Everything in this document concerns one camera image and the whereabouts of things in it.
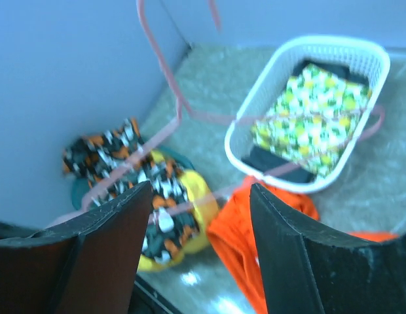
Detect camouflage pattern shorts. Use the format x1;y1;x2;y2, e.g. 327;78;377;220
63;118;200;270

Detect white plastic basket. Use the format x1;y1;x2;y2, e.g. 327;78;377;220
225;35;391;194

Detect pink wire hanger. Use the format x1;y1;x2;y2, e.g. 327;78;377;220
47;1;385;228

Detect orange shorts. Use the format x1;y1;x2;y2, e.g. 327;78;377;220
206;176;397;314

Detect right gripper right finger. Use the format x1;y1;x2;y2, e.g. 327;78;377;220
250;184;406;313

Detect lemon print folded cloth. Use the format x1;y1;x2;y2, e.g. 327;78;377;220
250;63;374;179

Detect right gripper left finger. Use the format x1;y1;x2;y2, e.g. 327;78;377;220
0;181;152;313

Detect yellow shorts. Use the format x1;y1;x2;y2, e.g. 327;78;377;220
138;150;219;272

